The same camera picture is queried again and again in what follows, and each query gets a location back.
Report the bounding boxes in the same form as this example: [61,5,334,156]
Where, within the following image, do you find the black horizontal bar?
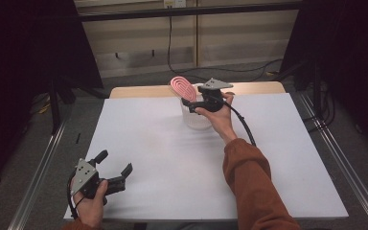
[76,1,303,23]

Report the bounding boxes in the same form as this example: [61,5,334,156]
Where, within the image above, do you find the white plastic basket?
[180,82,216,131]

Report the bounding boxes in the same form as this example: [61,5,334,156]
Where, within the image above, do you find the yellow floor cables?
[33,95,53,115]

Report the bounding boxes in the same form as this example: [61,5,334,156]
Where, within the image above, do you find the bundle of black cables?
[302,80,337,133]

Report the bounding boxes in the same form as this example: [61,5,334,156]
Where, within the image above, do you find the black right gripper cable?
[223,101,258,148]

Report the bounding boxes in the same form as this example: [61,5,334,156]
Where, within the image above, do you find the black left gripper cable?
[66,172,81,220]

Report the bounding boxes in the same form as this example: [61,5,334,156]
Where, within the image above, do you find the wooden table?
[108,80,287,100]

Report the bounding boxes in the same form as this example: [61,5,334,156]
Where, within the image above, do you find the person's right hand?
[194,92,238,146]

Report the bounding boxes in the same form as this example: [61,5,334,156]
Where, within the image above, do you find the black metal stand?
[48,76,76,135]

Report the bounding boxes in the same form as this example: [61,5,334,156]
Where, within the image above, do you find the black curtain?
[0,0,105,193]
[279,0,368,158]

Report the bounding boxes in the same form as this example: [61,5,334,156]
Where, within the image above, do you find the white wall outlet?
[163,0,187,10]

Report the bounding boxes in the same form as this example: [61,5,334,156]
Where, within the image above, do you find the metal floor rail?
[297,91,368,230]
[7,118,69,230]

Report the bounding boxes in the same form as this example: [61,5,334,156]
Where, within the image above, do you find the pink hairbrush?
[170,76,198,103]

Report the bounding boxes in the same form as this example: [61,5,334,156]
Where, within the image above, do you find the person's left hand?
[71,179,109,228]

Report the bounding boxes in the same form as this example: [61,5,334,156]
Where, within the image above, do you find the long black floor cable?
[167,14,284,83]

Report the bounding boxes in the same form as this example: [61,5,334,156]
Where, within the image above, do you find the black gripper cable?
[223,101,258,148]
[66,172,81,220]

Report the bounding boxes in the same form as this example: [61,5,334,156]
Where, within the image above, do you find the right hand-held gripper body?
[189,78,234,113]

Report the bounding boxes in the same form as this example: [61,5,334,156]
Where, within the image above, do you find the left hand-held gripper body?
[70,158,109,205]

